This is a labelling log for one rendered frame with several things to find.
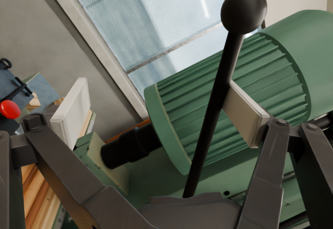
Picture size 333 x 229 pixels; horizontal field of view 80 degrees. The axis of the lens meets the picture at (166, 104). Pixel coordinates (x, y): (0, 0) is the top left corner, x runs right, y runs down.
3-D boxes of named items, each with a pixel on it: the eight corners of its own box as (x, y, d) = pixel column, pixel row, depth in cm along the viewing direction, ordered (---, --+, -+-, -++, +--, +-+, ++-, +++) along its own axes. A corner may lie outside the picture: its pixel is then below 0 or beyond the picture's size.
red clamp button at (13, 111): (4, 98, 30) (10, 95, 30) (20, 113, 32) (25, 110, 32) (-8, 108, 28) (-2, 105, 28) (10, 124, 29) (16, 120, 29)
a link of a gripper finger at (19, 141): (46, 169, 11) (-12, 172, 11) (71, 120, 16) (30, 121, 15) (40, 149, 11) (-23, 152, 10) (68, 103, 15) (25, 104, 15)
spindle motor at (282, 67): (139, 76, 41) (283, 2, 38) (174, 134, 50) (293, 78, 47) (142, 125, 26) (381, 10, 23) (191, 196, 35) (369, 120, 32)
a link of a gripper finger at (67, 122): (70, 157, 13) (58, 158, 13) (90, 105, 19) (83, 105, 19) (62, 120, 12) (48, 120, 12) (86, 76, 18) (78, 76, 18)
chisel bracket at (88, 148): (58, 146, 41) (93, 129, 40) (98, 185, 48) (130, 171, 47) (44, 176, 34) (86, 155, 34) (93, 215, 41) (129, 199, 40)
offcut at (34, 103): (22, 99, 49) (35, 92, 49) (27, 112, 49) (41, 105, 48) (10, 98, 46) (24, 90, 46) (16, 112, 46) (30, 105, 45)
